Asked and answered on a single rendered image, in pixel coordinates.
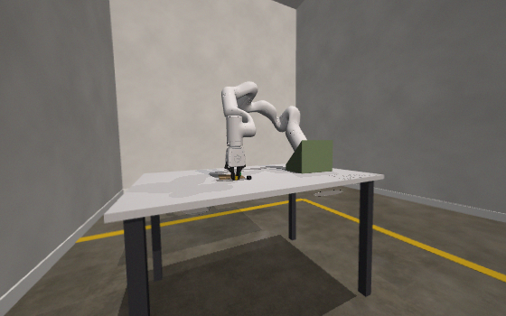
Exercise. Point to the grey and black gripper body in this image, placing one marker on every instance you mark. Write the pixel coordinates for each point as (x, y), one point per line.
(235, 157)

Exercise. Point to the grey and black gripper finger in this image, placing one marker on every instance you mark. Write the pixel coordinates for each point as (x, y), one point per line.
(239, 170)
(231, 169)

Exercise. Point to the tan square mat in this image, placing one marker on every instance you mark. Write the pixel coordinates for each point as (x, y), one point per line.
(228, 176)

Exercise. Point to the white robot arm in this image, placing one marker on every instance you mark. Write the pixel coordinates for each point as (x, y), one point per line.
(237, 103)

